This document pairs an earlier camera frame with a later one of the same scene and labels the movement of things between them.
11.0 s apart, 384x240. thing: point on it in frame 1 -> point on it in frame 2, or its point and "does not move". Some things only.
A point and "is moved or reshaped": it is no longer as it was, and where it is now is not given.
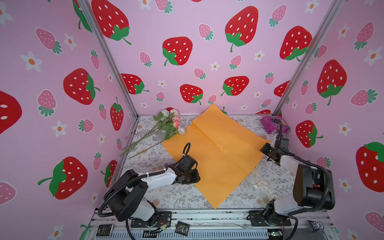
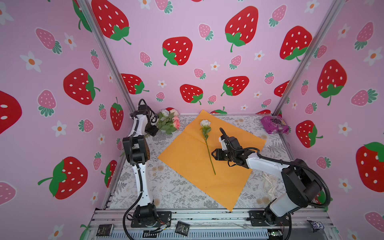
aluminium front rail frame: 306,225 does not move
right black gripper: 265,148 -> 218,154
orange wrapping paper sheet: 221,142 is moved or reshaped
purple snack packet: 271,125 does not move
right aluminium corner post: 329,17 does not move
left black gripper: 196,179 -> 152,131
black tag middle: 182,228 does not move
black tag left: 104,230 does not move
